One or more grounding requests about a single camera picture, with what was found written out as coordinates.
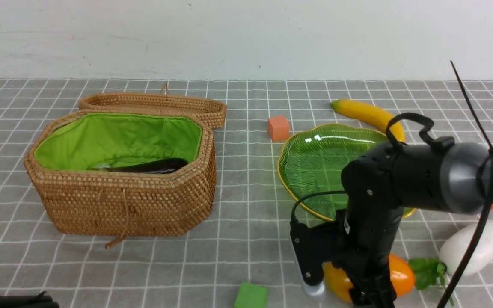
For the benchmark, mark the white radish green leaves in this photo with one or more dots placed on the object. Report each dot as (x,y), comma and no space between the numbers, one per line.
(432,271)

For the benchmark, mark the woven rattan basket green lining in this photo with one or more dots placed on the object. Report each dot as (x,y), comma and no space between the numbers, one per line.
(83,201)

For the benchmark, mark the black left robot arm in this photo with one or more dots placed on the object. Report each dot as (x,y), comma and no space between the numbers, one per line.
(41,300)

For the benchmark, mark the orange yellow mango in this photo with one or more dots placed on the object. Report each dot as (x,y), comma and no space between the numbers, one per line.
(402,278)

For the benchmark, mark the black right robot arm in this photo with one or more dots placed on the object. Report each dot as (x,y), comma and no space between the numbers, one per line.
(442,176)

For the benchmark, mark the green glass leaf plate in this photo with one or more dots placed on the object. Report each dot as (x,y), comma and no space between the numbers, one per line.
(312,161)

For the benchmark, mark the woven rattan basket lid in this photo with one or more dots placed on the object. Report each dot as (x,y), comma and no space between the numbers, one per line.
(210,112)

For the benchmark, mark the green foam cube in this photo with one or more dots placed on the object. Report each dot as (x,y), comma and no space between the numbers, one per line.
(251,296)

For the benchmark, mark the orange foam cube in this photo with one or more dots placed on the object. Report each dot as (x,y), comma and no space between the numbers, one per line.
(278,128)

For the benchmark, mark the purple eggplant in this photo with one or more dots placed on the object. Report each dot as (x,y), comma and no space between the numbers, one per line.
(164,166)

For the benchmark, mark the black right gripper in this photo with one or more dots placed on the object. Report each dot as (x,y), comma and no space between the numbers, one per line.
(365,238)

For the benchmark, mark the yellow banana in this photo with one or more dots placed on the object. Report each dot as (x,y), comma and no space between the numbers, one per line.
(370,114)

